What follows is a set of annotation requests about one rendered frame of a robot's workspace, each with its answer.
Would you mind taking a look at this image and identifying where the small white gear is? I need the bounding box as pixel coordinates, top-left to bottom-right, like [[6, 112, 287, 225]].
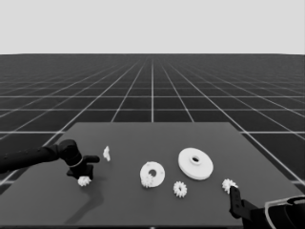
[[221, 177, 238, 195], [140, 174, 155, 189], [173, 180, 189, 198], [76, 176, 93, 188]]

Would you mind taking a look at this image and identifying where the large thick white disc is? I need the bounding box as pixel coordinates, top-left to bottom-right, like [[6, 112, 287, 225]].
[[177, 147, 214, 181]]

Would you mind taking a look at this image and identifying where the small white T-shaped piece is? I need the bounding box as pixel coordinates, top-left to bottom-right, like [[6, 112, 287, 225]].
[[102, 145, 112, 162]]

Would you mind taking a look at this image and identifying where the white round carrier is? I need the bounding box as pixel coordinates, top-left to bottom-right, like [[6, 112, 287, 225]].
[[139, 160, 166, 189]]

